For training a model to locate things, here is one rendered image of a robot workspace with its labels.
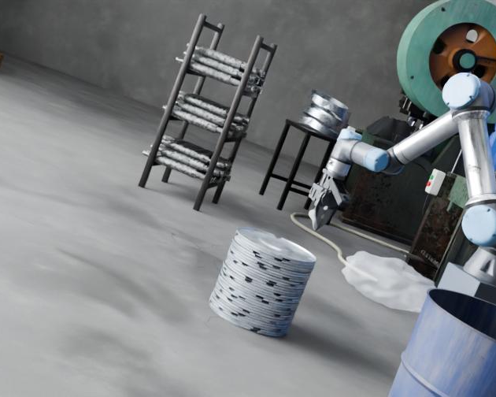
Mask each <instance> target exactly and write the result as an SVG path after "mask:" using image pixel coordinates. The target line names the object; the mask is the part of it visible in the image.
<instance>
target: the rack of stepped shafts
mask: <svg viewBox="0 0 496 397"><path fill-rule="evenodd" d="M206 18H207V16H206V15H203V14H200V16H199V18H198V22H197V24H196V27H195V30H194V33H193V35H192V38H191V41H190V43H188V44H187V51H184V52H183V55H184V56H185V57H184V59H181V58H178V57H176V59H175V61H176V62H179V63H181V64H182V65H181V68H180V72H179V74H178V76H177V79H176V82H175V85H174V88H173V90H172V93H171V96H170V99H169V101H168V105H167V106H163V108H162V109H163V110H164V111H165V113H164V116H163V118H162V120H161V124H160V127H159V129H158V131H157V135H156V137H155V140H154V144H151V145H150V148H151V151H149V150H148V151H145V150H144V151H143V155H146V156H147V157H148V159H147V162H146V165H145V168H144V170H143V174H142V176H141V179H140V181H139V185H138V186H139V187H142V188H144V187H145V186H146V182H147V180H148V177H149V175H150V171H151V169H152V166H155V165H164V166H166V169H165V172H164V175H163V177H162V179H161V181H162V182H164V183H167V182H168V178H169V176H170V174H171V171H172V169H174V170H176V171H178V172H180V173H183V174H185V175H188V176H190V177H193V178H195V177H196V178H199V179H200V180H203V182H202V185H201V188H200V191H199V193H198V197H197V198H196V201H195V204H194V207H193V210H197V211H199V210H200V207H201V205H202V201H203V199H204V197H205V193H206V191H207V189H209V188H211V187H216V186H217V190H216V192H215V195H214V196H213V200H212V203H215V204H217V203H218V201H219V199H220V195H221V193H222V191H223V189H224V185H225V183H226V181H228V182H229V180H230V179H231V176H229V175H230V173H231V167H232V165H233V161H234V160H235V156H236V154H237V151H238V149H239V145H240V143H241V141H242V138H246V136H247V132H246V130H247V129H248V127H249V123H250V117H251V114H252V112H253V110H254V106H255V104H256V101H257V98H258V95H259V94H261V92H262V90H263V88H262V86H264V85H265V77H266V75H267V72H268V69H269V66H270V65H271V62H272V59H273V56H274V54H275V52H276V48H277V45H276V44H273V43H272V45H271V46H267V45H265V44H264V43H263V40H264V38H263V37H261V36H259V35H258V36H257V39H256V42H255V44H254V48H253V49H252V52H251V55H250V58H249V61H248V62H247V63H245V62H244V61H240V60H238V59H236V58H232V57H230V56H227V55H226V54H222V53H220V52H217V51H216V49H217V46H218V43H219V41H220V37H221V35H222V32H223V30H224V26H225V25H223V24H220V23H219V24H218V27H217V26H215V25H213V24H211V23H209V22H207V21H205V19H206ZM203 26H205V27H207V28H210V29H212V30H214V31H215V32H216V33H215V35H214V38H213V41H212V44H211V47H210V48H207V47H204V46H196V45H197V43H198V39H199V36H200V35H201V32H202V28H203ZM261 48H262V49H264V50H267V51H268V55H267V58H266V59H265V63H264V65H263V68H262V70H260V69H257V68H254V63H255V61H256V59H257V56H258V53H259V50H260V49H261ZM195 50H196V51H197V52H198V53H197V54H194V51H195ZM191 59H194V61H192V60H191ZM186 73H187V74H191V75H195V76H199V78H198V82H197V85H196V87H195V89H194V93H193V94H192V93H190V94H189V93H186V92H183V91H180V88H181V87H182V84H183V80H184V78H185V76H186ZM251 73H252V74H254V75H257V76H259V78H258V77H256V76H253V75H251ZM207 76H208V77H210V78H213V79H215V80H219V81H220V82H223V83H226V84H230V85H232V86H234V87H238V90H237V92H236V94H235V98H234V100H233V103H232V105H231V108H229V107H227V106H224V105H221V104H220V103H217V102H214V101H212V100H209V99H207V98H203V97H202V96H199V95H200V92H201V90H202V86H203V84H204V82H205V78H206V77H207ZM249 82H250V83H249ZM253 83H255V84H256V85H255V84H253ZM245 90H247V91H245ZM243 95H244V96H249V97H251V99H250V103H249V105H248V107H247V110H246V113H245V115H243V114H241V113H238V112H236V111H237V109H238V107H239V103H240V101H241V98H242V96H243ZM177 97H179V98H182V99H183V100H181V99H180V100H177ZM172 114H173V115H172ZM168 121H183V123H182V125H181V128H180V132H179V134H178V136H177V138H175V137H173V138H172V137H170V136H168V135H164V133H165V129H166V128H167V125H168ZM189 123H190V124H193V125H196V126H198V127H200V128H204V129H205V130H208V131H210V132H213V133H216V132H217V133H219V134H220V138H219V140H218V143H217V146H216V149H215V151H214V152H212V151H210V150H207V149H205V148H203V147H200V146H197V145H195V144H193V143H190V142H188V141H186V140H183V137H184V136H185V133H186V130H187V127H188V125H189ZM230 142H234V144H233V147H232V149H231V153H230V155H229V157H228V159H226V158H223V157H221V156H220V153H221V151H222V149H223V146H224V143H230ZM162 143H163V144H162Z"/></svg>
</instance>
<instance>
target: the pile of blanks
mask: <svg viewBox="0 0 496 397"><path fill-rule="evenodd" d="M313 269H314V265H311V266H307V265H297V264H294V263H290V262H287V261H284V260H281V259H278V258H274V257H273V256H270V255H268V254H265V253H263V252H261V251H259V250H257V249H255V248H253V247H251V246H250V245H248V244H246V243H244V242H243V241H242V240H241V239H240V238H239V237H238V236H237V235H236V234H235V236H233V238H232V243H231V246H230V248H229V250H228V254H227V257H226V259H224V262H223V267H222V268H221V272H220V274H219V276H218V279H217V283H216V286H215V288H214V289H213V292H212V294H211V296H210V298H209V305H210V307H211V308H212V310H213V311H214V312H215V313H217V314H218V315H220V316H221V317H222V318H223V319H225V320H227V321H229V322H231V323H232V324H234V325H237V326H239V327H241V328H244V329H246V330H249V331H251V332H256V333H259V334H262V335H266V336H284V335H286V334H287V331H288V329H289V327H290V324H291V321H292V320H293V318H294V315H295V311H296V310H297V308H298V304H299V303H300V299H301V298H302V293H303V292H304V291H305V287H306V285H307V282H308V279H309V278H310V275H311V272H312V270H313Z"/></svg>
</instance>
